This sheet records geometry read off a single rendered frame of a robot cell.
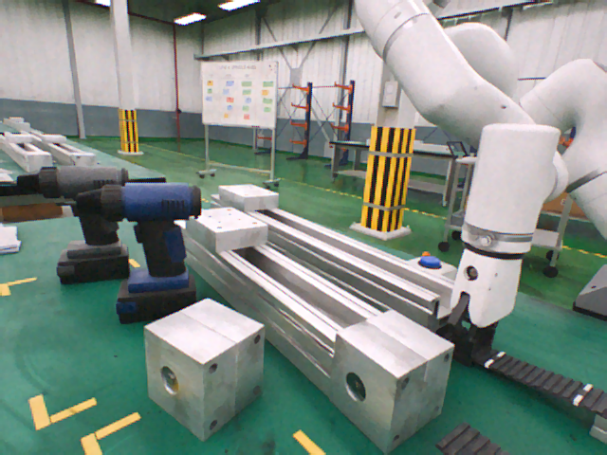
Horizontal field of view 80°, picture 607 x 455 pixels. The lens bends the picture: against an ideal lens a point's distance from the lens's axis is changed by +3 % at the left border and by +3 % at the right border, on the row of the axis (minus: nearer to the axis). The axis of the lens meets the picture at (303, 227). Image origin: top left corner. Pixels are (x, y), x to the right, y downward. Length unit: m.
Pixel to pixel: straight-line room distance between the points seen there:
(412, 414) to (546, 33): 8.31
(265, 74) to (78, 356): 5.69
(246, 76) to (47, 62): 10.02
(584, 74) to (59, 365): 1.03
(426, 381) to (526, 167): 0.27
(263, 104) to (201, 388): 5.77
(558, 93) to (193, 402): 0.87
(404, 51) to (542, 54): 7.95
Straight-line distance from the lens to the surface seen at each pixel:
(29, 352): 0.64
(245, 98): 6.26
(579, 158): 0.94
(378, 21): 0.64
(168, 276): 0.63
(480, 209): 0.52
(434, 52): 0.58
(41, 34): 15.52
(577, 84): 0.95
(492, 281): 0.53
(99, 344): 0.62
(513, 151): 0.50
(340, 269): 0.69
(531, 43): 8.64
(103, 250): 0.80
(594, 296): 0.91
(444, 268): 0.78
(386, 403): 0.41
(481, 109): 0.59
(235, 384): 0.44
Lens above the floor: 1.10
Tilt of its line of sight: 16 degrees down
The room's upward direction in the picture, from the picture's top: 4 degrees clockwise
